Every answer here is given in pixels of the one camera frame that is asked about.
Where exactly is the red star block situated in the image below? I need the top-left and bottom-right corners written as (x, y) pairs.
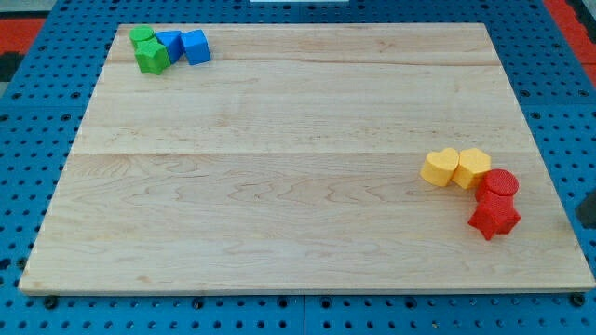
top-left (468, 193), bottom-right (522, 240)

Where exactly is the yellow heart block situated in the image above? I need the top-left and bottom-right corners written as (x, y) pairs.
top-left (420, 148), bottom-right (459, 187)

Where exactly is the blue cube block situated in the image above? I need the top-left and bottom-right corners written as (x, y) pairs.
top-left (181, 29), bottom-right (210, 65)

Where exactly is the wooden board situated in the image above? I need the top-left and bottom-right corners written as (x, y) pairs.
top-left (19, 23), bottom-right (595, 296)

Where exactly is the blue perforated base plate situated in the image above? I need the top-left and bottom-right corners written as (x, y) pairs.
top-left (1, 1), bottom-right (595, 334)

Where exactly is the green star block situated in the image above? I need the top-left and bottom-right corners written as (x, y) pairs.
top-left (134, 38), bottom-right (171, 75)

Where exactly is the yellow hexagon block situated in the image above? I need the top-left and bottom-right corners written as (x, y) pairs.
top-left (452, 148), bottom-right (492, 189)

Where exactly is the green cylinder block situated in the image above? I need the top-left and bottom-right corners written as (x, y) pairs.
top-left (129, 25), bottom-right (155, 49)

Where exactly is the blue moon-shaped block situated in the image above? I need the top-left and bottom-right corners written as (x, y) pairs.
top-left (156, 31), bottom-right (184, 63)

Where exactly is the dark robot tool tip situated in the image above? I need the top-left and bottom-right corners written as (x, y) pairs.
top-left (575, 191), bottom-right (596, 229)

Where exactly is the red cylinder block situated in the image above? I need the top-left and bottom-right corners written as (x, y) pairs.
top-left (475, 168), bottom-right (520, 202)

